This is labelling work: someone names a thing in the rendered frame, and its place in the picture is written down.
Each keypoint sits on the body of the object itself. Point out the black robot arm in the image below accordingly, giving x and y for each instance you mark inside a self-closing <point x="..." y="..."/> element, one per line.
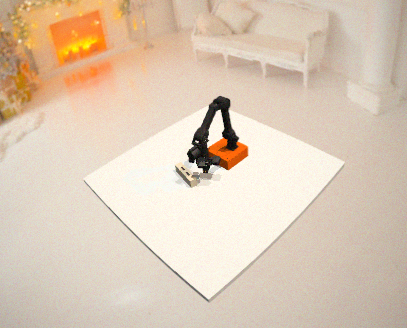
<point x="202" y="133"/>

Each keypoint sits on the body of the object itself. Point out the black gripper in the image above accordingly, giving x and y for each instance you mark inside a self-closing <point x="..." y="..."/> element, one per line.
<point x="212" y="160"/>

